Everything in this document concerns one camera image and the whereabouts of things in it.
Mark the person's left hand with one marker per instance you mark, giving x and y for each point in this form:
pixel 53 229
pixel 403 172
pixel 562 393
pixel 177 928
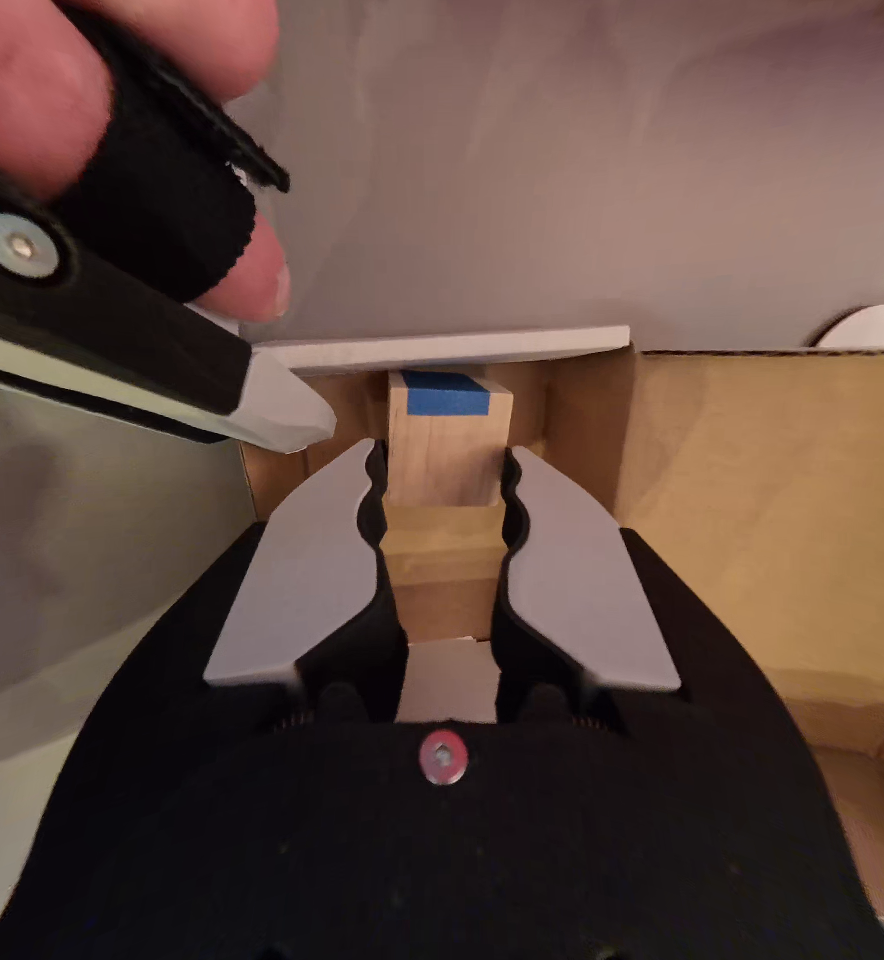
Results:
pixel 22 90

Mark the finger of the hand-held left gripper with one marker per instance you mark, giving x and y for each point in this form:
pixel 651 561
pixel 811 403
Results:
pixel 284 412

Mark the white cardboard box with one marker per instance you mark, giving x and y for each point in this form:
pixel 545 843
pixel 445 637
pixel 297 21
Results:
pixel 749 510

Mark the white round object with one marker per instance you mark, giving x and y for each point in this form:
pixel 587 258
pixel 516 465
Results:
pixel 873 326

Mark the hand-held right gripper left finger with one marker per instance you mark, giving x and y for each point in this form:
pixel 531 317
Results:
pixel 299 585

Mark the wooden cube with blue tape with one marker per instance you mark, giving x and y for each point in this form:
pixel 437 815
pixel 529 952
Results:
pixel 445 457

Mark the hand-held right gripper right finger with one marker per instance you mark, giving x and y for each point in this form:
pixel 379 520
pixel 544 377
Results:
pixel 584 592

